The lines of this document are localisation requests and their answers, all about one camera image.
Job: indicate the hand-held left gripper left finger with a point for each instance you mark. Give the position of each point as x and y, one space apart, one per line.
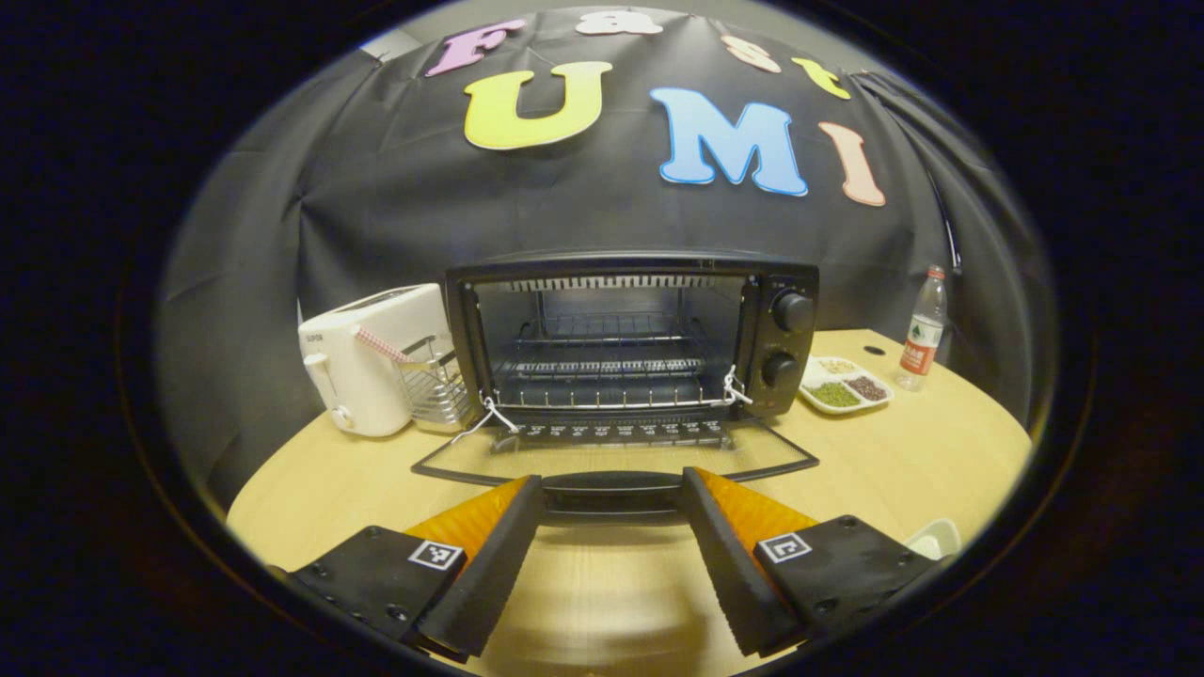
489 564

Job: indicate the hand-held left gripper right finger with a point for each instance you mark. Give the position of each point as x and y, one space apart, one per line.
729 564

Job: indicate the black electric oven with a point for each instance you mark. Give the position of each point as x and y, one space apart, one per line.
790 282

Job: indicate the white divided dish with beans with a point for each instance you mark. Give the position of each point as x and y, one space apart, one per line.
845 385

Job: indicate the white toaster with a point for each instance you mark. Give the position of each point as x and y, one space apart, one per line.
362 376

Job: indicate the clear bottle with red label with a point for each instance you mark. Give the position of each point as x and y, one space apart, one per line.
922 334

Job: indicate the black backdrop cloth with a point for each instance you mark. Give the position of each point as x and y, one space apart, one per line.
376 188

